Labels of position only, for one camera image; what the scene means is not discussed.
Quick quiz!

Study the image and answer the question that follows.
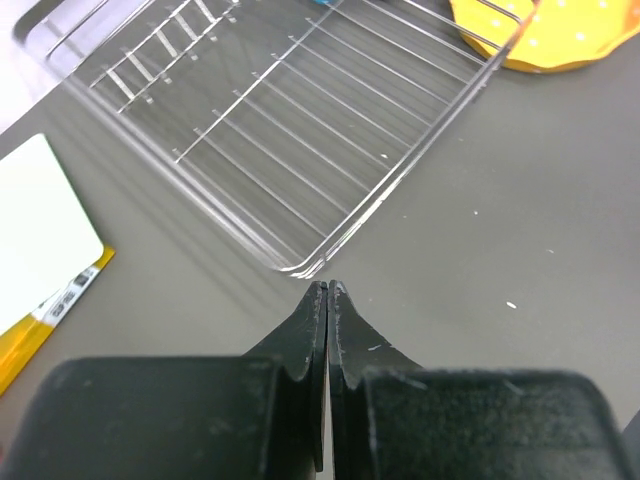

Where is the light green cutting board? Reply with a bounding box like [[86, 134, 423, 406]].
[[1, 133, 104, 332]]

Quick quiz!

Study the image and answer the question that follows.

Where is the orange polka dot plate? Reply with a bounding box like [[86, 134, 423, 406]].
[[450, 0, 639, 73]]

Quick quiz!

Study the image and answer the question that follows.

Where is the metal wire dish rack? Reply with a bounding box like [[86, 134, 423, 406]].
[[12, 1, 531, 278]]

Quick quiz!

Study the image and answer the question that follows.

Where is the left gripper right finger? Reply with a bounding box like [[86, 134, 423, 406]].
[[327, 281, 635, 479]]

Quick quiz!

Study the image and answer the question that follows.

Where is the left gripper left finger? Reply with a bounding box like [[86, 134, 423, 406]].
[[1, 282, 328, 479]]

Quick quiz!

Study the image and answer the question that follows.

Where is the yellow cutting board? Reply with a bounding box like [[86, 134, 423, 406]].
[[1, 245, 116, 395]]

